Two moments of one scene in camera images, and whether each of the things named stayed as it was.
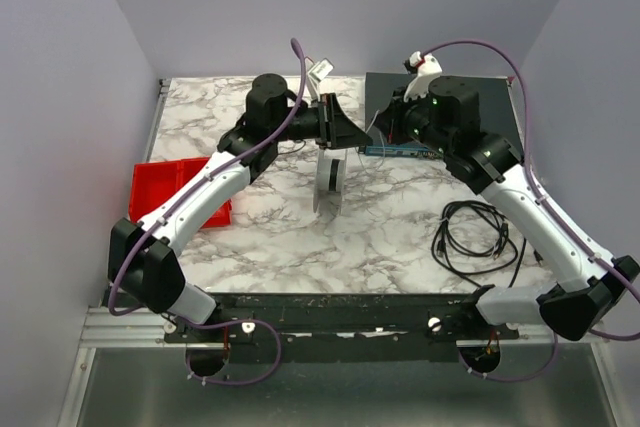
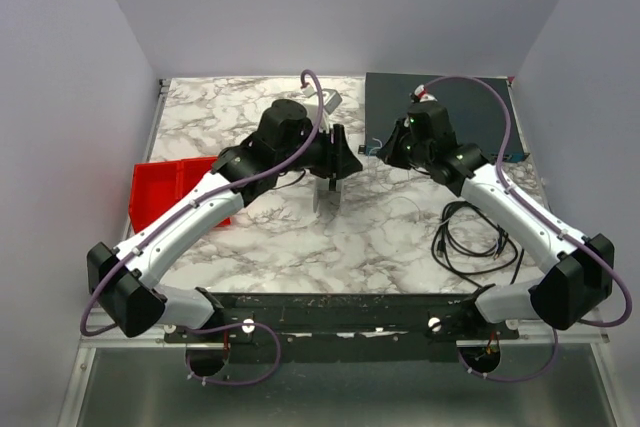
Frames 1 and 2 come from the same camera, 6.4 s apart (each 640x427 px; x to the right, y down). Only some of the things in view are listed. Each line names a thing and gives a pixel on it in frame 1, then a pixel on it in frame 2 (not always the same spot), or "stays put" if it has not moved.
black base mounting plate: [340, 319] stays put
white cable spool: [328, 188] stays put
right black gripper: [395, 114] → [393, 145]
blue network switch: [497, 102] stays put
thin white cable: [384, 148] → [382, 195]
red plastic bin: [151, 180] stays put
